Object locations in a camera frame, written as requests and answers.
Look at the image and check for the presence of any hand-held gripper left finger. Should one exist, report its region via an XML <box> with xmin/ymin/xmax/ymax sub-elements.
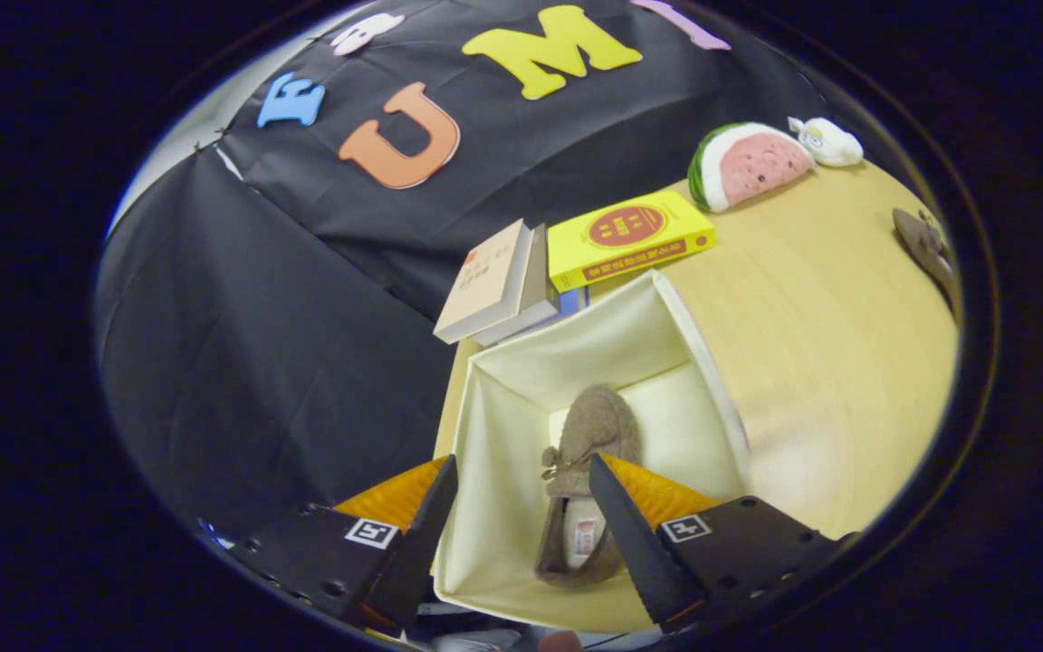
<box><xmin>230</xmin><ymin>455</ymin><xmax>459</xmax><ymax>635</ymax></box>

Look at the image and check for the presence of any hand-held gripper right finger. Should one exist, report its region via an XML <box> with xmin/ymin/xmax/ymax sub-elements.
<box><xmin>588</xmin><ymin>453</ymin><xmax>857</xmax><ymax>635</ymax></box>

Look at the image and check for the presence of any brown fuzzy slipper shoe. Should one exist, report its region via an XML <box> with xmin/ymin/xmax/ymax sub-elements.
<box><xmin>892</xmin><ymin>207</ymin><xmax>964</xmax><ymax>318</ymax></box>
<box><xmin>535</xmin><ymin>385</ymin><xmax>642</xmax><ymax>587</ymax></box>

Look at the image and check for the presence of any cream fabric storage box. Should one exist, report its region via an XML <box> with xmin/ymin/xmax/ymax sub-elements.
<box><xmin>433</xmin><ymin>269</ymin><xmax>753</xmax><ymax>635</ymax></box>

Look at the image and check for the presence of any grey book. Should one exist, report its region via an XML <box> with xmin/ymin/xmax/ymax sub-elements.
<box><xmin>472</xmin><ymin>224</ymin><xmax>560</xmax><ymax>348</ymax></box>

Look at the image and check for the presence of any beige book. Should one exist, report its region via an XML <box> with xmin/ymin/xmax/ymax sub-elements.
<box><xmin>433</xmin><ymin>218</ymin><xmax>533</xmax><ymax>345</ymax></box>

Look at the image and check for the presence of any yellow book with red circle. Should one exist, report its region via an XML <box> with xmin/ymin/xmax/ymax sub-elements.
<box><xmin>547</xmin><ymin>188</ymin><xmax>718</xmax><ymax>293</ymax></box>

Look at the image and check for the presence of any watermelon slice plush toy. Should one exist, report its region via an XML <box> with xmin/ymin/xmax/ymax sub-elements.
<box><xmin>687</xmin><ymin>122</ymin><xmax>815</xmax><ymax>214</ymax></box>

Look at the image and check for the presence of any white plush toy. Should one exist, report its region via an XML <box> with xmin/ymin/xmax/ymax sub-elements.
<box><xmin>788</xmin><ymin>116</ymin><xmax>865</xmax><ymax>168</ymax></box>

